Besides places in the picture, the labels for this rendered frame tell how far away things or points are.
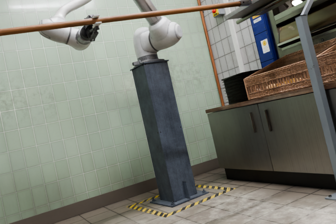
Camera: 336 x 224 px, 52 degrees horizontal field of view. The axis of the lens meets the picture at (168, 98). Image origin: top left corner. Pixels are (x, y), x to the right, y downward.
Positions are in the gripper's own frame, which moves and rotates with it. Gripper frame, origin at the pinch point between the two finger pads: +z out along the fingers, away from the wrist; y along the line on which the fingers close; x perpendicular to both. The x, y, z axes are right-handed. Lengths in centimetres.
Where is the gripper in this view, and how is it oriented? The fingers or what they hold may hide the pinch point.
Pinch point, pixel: (96, 21)
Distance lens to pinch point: 177.3
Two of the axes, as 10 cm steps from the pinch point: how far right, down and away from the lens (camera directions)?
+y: 2.6, 9.6, -0.2
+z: 4.4, -1.4, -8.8
